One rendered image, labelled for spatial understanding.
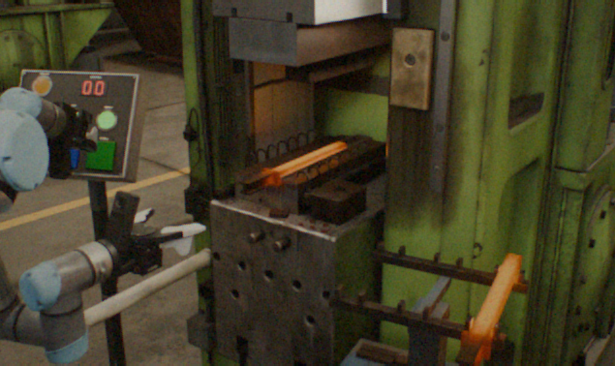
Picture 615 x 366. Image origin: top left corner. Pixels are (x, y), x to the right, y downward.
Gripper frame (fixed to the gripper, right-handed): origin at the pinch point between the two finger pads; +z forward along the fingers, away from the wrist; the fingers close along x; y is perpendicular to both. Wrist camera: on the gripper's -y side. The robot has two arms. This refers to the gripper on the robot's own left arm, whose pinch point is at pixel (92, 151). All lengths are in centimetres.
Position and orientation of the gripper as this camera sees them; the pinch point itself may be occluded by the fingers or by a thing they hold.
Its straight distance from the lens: 182.0
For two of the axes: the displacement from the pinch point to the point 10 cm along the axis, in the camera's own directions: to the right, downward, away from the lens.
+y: 0.9, -9.8, 1.7
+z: 1.6, 1.8, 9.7
